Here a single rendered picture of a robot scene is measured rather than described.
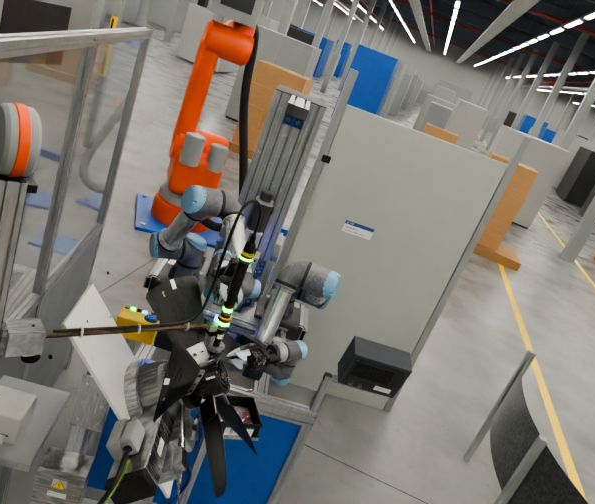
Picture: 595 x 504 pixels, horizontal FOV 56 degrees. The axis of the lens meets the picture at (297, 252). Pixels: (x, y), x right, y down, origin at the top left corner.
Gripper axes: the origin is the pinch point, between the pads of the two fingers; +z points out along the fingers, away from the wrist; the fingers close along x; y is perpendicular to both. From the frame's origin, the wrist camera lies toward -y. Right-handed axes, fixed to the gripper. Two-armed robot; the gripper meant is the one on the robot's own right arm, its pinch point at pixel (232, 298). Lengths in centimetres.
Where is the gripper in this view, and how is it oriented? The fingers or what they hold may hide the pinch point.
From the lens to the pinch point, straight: 183.5
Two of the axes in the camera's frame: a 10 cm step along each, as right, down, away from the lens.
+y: -3.4, 8.7, 3.5
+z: 1.9, 4.3, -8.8
